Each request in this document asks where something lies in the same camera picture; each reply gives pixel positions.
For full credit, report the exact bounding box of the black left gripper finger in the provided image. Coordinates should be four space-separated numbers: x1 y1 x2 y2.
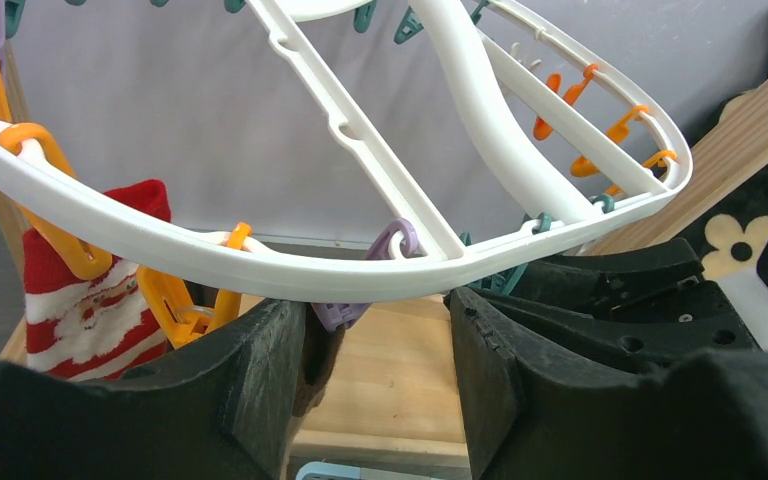
0 300 306 479

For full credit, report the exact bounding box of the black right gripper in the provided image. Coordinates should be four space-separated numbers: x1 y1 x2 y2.
448 239 768 479

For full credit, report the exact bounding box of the teal clothes peg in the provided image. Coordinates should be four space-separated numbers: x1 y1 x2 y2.
458 211 554 297

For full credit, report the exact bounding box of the lilac clothes peg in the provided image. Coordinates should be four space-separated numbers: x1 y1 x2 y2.
309 218 422 334

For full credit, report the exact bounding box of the white plastic sock hanger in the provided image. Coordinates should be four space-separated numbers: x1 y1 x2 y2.
0 1 692 302

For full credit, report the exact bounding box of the red white striped santa sock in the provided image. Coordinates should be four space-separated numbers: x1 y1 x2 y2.
22 178 173 382

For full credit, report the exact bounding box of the wooden hanger stand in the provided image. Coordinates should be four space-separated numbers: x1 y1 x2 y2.
284 294 763 456

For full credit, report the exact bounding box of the light blue sock basket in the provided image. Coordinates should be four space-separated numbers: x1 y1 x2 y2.
295 461 436 480

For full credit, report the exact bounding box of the black floral plush blanket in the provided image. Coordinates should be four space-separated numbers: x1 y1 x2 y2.
678 71 768 280

